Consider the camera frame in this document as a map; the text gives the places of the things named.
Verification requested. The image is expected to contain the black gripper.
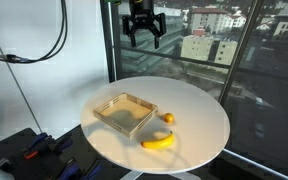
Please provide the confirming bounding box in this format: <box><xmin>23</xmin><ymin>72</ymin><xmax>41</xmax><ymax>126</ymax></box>
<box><xmin>122</xmin><ymin>0</ymin><xmax>167</xmax><ymax>50</ymax></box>

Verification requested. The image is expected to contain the yellow banana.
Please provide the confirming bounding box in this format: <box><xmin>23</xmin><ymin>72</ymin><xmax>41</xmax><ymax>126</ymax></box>
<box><xmin>140</xmin><ymin>130</ymin><xmax>176</xmax><ymax>150</ymax></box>

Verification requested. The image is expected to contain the shallow wooden box tray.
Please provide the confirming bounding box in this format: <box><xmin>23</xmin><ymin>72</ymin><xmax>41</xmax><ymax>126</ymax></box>
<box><xmin>92</xmin><ymin>92</ymin><xmax>159</xmax><ymax>140</ymax></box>

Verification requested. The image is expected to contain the dark corner window mullion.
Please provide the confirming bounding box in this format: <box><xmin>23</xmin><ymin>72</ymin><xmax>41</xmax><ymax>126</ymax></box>
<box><xmin>99</xmin><ymin>0</ymin><xmax>122</xmax><ymax>84</ymax></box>

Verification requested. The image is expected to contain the small round orange fruit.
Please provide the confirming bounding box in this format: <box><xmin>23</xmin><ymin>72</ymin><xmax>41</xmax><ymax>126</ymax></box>
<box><xmin>162</xmin><ymin>112</ymin><xmax>176</xmax><ymax>125</ymax></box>

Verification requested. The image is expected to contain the dark slim window mullion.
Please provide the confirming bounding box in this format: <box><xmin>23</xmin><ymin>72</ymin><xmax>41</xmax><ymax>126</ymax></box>
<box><xmin>218</xmin><ymin>0</ymin><xmax>265</xmax><ymax>106</ymax></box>

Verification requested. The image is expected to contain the dark blue black clamp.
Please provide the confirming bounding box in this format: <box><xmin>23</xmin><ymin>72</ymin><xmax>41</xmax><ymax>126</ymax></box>
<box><xmin>52</xmin><ymin>134</ymin><xmax>74</xmax><ymax>155</ymax></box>

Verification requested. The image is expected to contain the white table base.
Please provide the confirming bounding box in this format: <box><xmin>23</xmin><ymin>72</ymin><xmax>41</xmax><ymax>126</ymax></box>
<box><xmin>120</xmin><ymin>170</ymin><xmax>193</xmax><ymax>180</ymax></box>

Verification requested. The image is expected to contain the blue clamp with orange trigger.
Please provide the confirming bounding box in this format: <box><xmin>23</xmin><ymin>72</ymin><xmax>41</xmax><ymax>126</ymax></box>
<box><xmin>23</xmin><ymin>132</ymin><xmax>52</xmax><ymax>160</ymax></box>

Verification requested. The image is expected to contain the white window sill strip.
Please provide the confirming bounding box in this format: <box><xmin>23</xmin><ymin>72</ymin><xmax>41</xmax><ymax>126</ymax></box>
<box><xmin>222</xmin><ymin>148</ymin><xmax>288</xmax><ymax>180</ymax></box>

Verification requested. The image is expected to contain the dark horizontal window rail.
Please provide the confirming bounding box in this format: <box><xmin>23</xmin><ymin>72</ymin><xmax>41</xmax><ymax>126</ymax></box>
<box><xmin>120</xmin><ymin>44</ymin><xmax>288</xmax><ymax>82</ymax></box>

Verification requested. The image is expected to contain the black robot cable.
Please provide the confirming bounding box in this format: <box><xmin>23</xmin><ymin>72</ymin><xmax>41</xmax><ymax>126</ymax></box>
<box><xmin>0</xmin><ymin>0</ymin><xmax>68</xmax><ymax>65</ymax></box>

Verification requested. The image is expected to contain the blue handled clamp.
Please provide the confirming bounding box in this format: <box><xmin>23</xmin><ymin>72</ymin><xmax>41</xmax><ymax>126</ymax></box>
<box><xmin>57</xmin><ymin>159</ymin><xmax>82</xmax><ymax>180</ymax></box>
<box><xmin>83</xmin><ymin>161</ymin><xmax>104</xmax><ymax>180</ymax></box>

